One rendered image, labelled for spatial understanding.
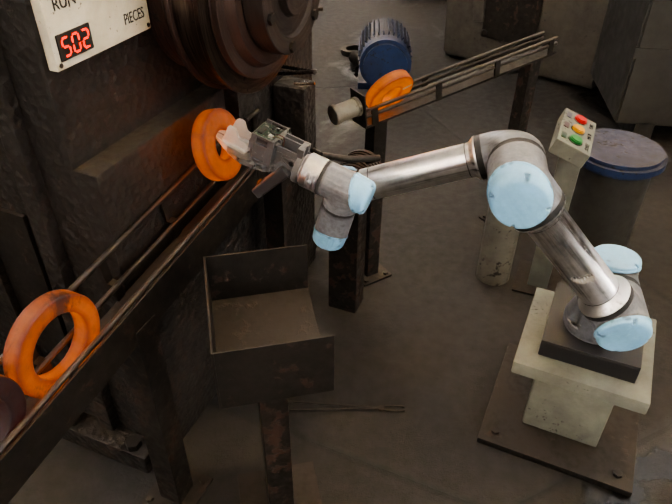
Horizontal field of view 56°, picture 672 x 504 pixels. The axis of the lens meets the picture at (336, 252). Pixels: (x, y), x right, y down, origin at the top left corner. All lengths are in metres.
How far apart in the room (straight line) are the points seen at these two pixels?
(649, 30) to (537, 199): 2.15
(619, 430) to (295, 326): 1.07
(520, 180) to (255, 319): 0.57
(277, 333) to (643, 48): 2.48
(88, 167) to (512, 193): 0.79
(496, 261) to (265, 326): 1.20
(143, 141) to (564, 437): 1.33
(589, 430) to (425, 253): 0.94
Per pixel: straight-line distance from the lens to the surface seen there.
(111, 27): 1.28
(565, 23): 3.99
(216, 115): 1.38
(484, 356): 2.07
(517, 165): 1.22
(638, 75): 3.36
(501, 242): 2.22
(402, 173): 1.38
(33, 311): 1.11
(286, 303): 1.28
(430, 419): 1.87
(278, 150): 1.30
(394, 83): 1.90
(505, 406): 1.92
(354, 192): 1.26
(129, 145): 1.33
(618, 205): 2.42
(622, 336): 1.48
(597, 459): 1.89
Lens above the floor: 1.46
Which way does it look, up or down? 37 degrees down
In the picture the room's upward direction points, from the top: 1 degrees clockwise
